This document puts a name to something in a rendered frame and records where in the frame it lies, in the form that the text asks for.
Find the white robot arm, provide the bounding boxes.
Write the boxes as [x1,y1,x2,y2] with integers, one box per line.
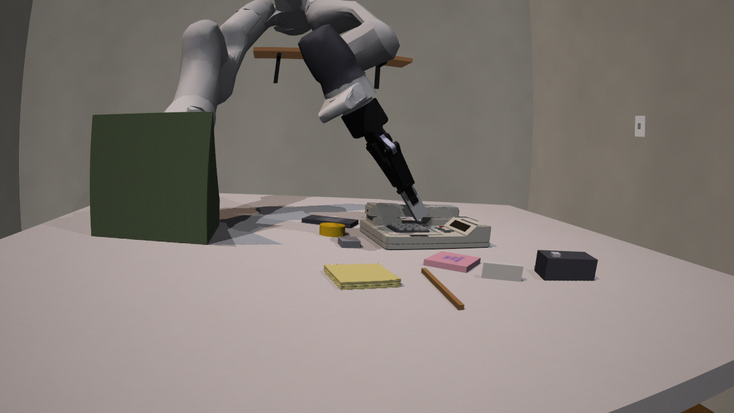
[164,0,400,126]

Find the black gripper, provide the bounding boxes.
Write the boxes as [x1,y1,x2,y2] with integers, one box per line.
[341,98,428,221]

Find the dark grey keypad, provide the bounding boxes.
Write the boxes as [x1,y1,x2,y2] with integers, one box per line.
[302,215,358,228]

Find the yellow sticky note pad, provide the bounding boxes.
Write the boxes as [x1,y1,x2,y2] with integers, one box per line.
[324,263,401,290]

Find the pink sticky note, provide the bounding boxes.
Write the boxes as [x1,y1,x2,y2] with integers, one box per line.
[423,251,481,273]

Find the yellow short cylinder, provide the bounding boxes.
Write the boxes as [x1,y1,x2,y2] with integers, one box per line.
[319,223,345,237]

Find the brown wooden stick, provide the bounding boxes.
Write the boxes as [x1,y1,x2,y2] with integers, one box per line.
[421,268,464,310]

